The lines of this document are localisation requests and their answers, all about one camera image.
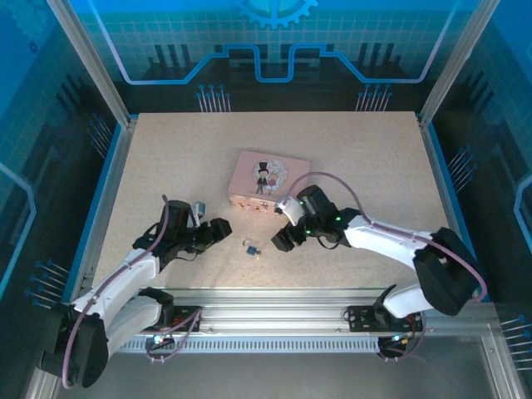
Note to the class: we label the small blue padlock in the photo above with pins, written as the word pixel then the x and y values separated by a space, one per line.
pixel 251 250

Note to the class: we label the pink tin box cartoon couple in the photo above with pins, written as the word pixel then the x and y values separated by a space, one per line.
pixel 249 166

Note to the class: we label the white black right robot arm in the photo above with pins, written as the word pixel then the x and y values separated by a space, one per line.
pixel 386 243

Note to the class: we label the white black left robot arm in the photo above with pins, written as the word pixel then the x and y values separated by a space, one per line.
pixel 116 282

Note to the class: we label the small LED circuit board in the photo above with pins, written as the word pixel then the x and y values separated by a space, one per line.
pixel 395 341
pixel 159 338

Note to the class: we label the wide aluminium frame rail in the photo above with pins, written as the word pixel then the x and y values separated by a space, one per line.
pixel 270 316

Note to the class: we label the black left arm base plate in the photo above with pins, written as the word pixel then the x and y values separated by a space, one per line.
pixel 187 320

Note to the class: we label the aluminium side rail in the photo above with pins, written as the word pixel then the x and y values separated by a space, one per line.
pixel 449 208
pixel 104 208

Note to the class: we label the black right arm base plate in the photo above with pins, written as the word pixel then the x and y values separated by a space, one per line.
pixel 357 320

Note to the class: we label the aluminium frame post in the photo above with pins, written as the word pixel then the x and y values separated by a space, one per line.
pixel 87 54
pixel 453 58

